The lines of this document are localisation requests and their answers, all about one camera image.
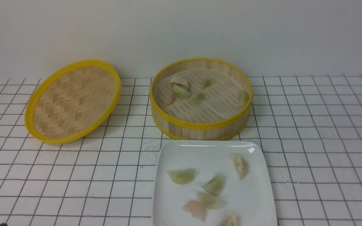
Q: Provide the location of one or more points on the green dumpling on plate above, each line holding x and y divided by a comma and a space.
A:
182, 177

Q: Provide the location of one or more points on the white dumpling steamer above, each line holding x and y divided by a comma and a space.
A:
240, 165

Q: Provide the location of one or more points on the pink dumpling on plate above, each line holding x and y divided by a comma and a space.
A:
196, 209

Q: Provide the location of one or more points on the green dumpling top steamer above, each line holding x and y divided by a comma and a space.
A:
206, 83

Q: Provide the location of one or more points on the yellow-rimmed bamboo steamer basket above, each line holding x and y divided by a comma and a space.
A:
182, 130

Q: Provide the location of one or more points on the yellow-rimmed bamboo steamer lid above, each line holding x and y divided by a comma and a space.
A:
73, 101

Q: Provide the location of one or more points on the pink dumpling in steamer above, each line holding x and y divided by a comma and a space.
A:
168, 98

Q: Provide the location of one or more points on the green dumpling plate centre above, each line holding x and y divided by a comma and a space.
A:
210, 201

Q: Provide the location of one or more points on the white dumpling in steamer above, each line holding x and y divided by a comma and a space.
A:
179, 80

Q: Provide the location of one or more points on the small green dumpling centre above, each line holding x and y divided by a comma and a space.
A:
198, 97

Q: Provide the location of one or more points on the white mesh steamer liner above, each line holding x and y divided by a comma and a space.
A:
221, 98

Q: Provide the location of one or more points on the green dumpling steamer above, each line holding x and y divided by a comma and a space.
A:
215, 185
181, 91
206, 83

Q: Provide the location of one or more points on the green dumpling steamer edge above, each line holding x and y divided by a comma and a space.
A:
243, 98

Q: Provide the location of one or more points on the beige dumpling plate bottom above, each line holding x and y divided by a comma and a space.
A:
230, 219

